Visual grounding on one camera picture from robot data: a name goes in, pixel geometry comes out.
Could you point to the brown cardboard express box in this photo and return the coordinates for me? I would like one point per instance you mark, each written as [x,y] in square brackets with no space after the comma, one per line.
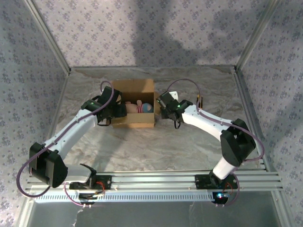
[132,120]

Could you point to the yellow black utility knife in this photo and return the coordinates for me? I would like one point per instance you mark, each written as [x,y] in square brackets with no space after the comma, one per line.
[201,102]

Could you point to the pink striped plush doll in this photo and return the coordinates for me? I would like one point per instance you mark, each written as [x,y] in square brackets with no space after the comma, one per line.
[139,107]

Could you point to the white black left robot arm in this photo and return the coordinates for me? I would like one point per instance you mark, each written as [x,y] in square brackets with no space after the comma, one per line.
[73,130]

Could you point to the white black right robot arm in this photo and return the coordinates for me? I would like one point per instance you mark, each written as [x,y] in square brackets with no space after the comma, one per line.
[203,123]

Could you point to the white torn film scrap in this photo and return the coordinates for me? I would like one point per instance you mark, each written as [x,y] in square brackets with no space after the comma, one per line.
[76,216]

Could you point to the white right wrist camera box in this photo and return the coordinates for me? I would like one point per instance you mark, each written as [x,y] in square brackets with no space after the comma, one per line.
[174,94]

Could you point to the aluminium floor rail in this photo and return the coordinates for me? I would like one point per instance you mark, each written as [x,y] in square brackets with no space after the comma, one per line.
[55,113]
[251,113]

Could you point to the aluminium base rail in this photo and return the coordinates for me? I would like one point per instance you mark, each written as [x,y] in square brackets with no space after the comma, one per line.
[154,179]

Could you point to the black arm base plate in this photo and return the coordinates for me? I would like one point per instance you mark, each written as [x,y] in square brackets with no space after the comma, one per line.
[106,182]
[201,182]

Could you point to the aluminium frame post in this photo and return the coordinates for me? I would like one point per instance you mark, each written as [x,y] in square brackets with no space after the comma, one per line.
[48,35]
[258,35]

